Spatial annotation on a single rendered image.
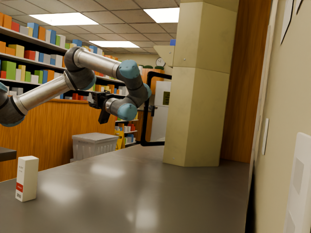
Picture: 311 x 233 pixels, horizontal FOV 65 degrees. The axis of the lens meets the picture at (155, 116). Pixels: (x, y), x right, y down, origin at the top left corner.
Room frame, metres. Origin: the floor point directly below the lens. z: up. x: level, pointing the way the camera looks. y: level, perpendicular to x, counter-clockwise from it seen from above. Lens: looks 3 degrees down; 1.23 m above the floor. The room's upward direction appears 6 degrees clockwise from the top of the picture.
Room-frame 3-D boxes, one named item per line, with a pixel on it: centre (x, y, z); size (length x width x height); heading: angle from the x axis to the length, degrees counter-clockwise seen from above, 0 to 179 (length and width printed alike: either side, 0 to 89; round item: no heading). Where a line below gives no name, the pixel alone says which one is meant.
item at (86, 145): (3.49, 0.82, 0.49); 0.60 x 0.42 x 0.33; 158
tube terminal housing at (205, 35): (1.28, -0.23, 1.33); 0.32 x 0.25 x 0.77; 158
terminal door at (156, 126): (1.37, -0.05, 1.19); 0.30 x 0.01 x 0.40; 132
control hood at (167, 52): (1.35, -0.06, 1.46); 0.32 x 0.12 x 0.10; 158
